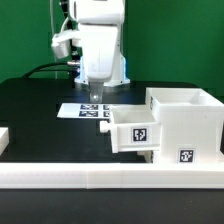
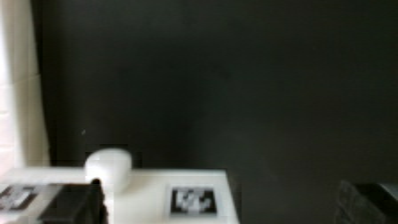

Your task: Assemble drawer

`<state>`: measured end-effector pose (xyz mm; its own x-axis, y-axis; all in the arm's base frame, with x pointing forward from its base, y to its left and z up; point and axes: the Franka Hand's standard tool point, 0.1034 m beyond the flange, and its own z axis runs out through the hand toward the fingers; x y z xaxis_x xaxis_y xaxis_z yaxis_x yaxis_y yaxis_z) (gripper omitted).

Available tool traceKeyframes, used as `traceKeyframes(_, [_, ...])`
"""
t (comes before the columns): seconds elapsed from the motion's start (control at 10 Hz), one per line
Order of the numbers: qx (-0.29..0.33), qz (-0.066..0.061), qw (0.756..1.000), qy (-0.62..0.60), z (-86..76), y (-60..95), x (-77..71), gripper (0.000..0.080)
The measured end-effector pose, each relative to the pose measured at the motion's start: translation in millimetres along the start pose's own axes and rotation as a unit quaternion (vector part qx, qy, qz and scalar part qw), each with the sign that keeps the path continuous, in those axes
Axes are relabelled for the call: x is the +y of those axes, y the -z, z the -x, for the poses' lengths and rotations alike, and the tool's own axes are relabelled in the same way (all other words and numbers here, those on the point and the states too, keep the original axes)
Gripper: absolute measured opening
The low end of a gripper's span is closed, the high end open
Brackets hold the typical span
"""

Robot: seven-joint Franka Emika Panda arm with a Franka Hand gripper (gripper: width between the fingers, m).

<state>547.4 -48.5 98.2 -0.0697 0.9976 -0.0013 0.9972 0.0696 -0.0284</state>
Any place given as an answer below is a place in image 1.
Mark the black jointed camera stand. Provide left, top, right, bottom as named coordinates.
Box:
left=59, top=0, right=82, bottom=62

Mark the white front fence rail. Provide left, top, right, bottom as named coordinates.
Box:
left=0, top=163, right=224, bottom=189

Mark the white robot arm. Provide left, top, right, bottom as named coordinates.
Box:
left=51, top=0, right=130, bottom=103

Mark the white drawer cabinet box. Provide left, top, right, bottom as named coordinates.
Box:
left=145, top=88, right=224, bottom=164

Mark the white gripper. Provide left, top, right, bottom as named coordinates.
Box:
left=51, top=25, right=119, bottom=102

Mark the white front drawer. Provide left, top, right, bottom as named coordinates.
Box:
left=137, top=151, right=153, bottom=163

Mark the white marker tag sheet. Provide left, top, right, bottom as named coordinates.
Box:
left=57, top=103, right=110, bottom=119

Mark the white left fence piece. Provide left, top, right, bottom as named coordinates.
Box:
left=0, top=127, right=9, bottom=155

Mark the black cable bundle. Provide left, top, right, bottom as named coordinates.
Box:
left=21, top=61, right=81, bottom=80

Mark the white drawer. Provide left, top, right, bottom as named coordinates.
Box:
left=137, top=151, right=153, bottom=163
left=100, top=105, right=162, bottom=153

